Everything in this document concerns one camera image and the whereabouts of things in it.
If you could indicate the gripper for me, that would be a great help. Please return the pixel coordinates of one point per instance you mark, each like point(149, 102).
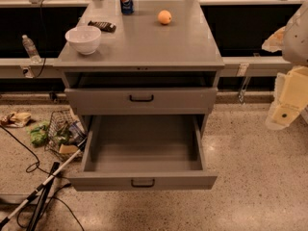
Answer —
point(296, 38)

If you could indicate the orange fruit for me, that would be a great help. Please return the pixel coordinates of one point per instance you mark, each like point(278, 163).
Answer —
point(164, 17)

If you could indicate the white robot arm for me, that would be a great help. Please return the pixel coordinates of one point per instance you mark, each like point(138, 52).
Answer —
point(292, 39)

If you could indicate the grey metal drawer cabinet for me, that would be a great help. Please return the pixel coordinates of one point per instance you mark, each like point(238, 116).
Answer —
point(143, 53)

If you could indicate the open lower grey drawer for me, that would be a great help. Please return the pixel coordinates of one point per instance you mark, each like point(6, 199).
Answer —
point(143, 153)

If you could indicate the white black grabber stick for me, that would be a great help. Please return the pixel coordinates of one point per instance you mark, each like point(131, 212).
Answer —
point(34, 193)

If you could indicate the white ceramic bowl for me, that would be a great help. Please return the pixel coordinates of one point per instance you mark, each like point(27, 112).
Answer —
point(84, 39)

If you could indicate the green snack bag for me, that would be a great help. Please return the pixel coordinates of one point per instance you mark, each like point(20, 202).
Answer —
point(39, 133)

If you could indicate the clear plastic water bottle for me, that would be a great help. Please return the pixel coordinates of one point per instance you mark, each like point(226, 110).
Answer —
point(31, 49)

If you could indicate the crumpled tan bag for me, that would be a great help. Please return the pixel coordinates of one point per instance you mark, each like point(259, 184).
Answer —
point(15, 119)

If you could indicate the black stick on floor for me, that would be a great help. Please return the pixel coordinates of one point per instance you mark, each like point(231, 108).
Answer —
point(42, 199)

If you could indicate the wire mesh basket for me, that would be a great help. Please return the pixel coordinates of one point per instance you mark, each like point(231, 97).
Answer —
point(65, 135)

